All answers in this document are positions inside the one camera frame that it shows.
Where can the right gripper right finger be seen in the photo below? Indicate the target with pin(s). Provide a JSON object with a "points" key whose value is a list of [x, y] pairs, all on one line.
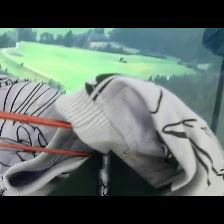
{"points": [[130, 181]]}

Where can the white black-printed long-sleeved shirt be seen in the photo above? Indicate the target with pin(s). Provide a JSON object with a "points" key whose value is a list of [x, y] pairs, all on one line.
{"points": [[133, 123]]}

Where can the red clothes hanger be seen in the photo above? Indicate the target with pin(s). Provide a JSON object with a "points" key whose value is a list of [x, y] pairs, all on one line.
{"points": [[36, 121]]}

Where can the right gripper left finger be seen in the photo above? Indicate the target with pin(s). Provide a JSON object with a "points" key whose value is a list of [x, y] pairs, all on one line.
{"points": [[81, 176]]}

